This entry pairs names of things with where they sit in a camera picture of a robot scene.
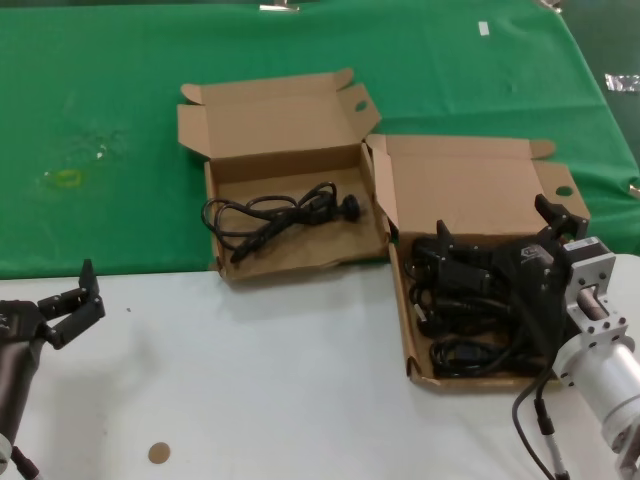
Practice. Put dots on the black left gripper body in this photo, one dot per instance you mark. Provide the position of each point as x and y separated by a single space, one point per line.
17 322

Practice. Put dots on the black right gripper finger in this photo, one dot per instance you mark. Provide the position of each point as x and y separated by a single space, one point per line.
462 272
560 217

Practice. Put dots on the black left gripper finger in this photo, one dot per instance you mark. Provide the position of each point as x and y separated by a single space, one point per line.
80 322
90 280

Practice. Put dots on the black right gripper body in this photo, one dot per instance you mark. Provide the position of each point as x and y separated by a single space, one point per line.
530 270

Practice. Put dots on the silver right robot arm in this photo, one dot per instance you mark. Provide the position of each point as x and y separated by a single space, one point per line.
600 370

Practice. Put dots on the open brown cardboard box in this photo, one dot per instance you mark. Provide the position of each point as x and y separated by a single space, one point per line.
450 180
260 115

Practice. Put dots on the metal table clamp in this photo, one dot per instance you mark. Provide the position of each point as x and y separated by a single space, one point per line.
635 190
280 5

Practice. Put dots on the clear tape scraps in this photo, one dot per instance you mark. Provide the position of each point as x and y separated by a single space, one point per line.
102 145

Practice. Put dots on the crumpled silver foil piece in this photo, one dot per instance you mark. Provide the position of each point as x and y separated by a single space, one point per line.
622 82

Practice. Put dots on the round brown paper disc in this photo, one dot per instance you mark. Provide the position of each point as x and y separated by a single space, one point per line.
160 453

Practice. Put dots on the small white label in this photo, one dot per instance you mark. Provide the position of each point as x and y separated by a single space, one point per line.
484 28

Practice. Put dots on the green table cloth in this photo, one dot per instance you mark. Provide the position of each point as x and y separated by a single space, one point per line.
150 75

